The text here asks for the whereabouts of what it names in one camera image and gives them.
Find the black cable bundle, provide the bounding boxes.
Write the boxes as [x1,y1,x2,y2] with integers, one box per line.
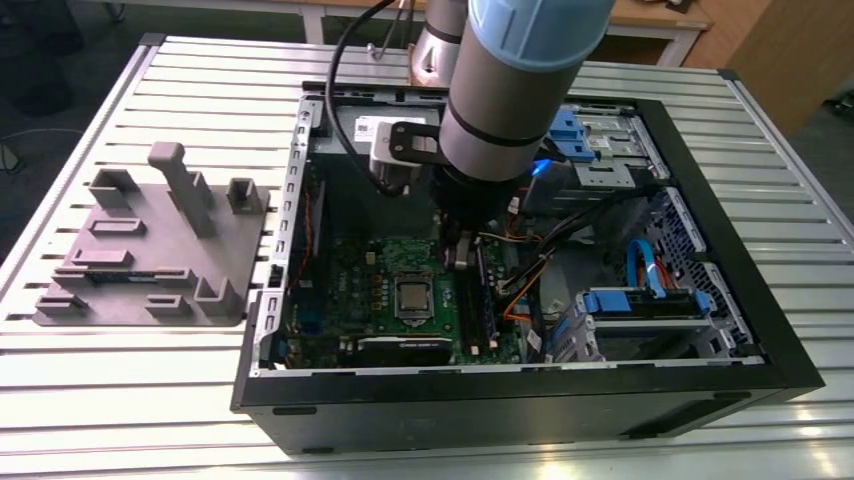
[497,192,652,296]

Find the black RAM slot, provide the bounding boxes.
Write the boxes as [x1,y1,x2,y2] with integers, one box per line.
[465,272,488,354]
[480,239,505,351]
[459,272,480,354]
[473,249,496,351]

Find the black graphics card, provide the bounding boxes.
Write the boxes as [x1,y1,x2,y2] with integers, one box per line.
[337,333,456,370]

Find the thin multicolour wire bundle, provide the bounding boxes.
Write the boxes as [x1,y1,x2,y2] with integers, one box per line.
[483,227,540,245]

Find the hard disk in blue carrier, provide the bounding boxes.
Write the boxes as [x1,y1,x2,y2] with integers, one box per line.
[576,287,714,321]

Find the RAM stick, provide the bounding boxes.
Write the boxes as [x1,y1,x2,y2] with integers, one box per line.
[84,271,167,285]

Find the hanging cable with plug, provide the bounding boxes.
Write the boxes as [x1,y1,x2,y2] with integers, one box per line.
[363,0,409,62]

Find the metal disk bay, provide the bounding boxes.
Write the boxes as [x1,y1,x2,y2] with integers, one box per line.
[590,319,755,361]

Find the thin red wire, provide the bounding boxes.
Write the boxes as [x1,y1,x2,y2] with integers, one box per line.
[300,192,320,289]

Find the light blue wire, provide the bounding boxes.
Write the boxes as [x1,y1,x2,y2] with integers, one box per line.
[624,238,670,300]

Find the wooden desk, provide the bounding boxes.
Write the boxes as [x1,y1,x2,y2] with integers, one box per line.
[303,0,714,69]

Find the blue plastic drive carrier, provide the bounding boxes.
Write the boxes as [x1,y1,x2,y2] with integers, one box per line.
[549,106,599,165]

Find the orange wire bundle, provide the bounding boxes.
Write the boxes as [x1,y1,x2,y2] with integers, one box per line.
[500,292,539,324]

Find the green motherboard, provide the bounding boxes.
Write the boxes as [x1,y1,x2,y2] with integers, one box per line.
[277,234,528,369]

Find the grey parts rack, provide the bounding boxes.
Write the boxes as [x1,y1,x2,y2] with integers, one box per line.
[30,141,275,329]

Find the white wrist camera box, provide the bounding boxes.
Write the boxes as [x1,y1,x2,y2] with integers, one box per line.
[368,117,428,196]

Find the grey power supply unit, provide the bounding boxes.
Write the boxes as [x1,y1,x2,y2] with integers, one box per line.
[309,104,445,239]

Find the black PC case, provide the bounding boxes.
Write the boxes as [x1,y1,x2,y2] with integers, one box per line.
[229,79,827,456]

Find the wooden cabinet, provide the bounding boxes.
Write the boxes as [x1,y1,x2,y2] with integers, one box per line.
[679,0,854,137]

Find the metal drive cage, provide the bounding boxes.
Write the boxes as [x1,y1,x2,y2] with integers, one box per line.
[532,103,672,215]

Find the blue plastic rails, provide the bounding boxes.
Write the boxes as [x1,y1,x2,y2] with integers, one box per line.
[543,299,583,365]

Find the CPU socket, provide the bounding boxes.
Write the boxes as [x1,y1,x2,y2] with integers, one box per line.
[391,269,439,325]

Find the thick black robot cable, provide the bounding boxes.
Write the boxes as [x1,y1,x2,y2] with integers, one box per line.
[324,0,409,197]

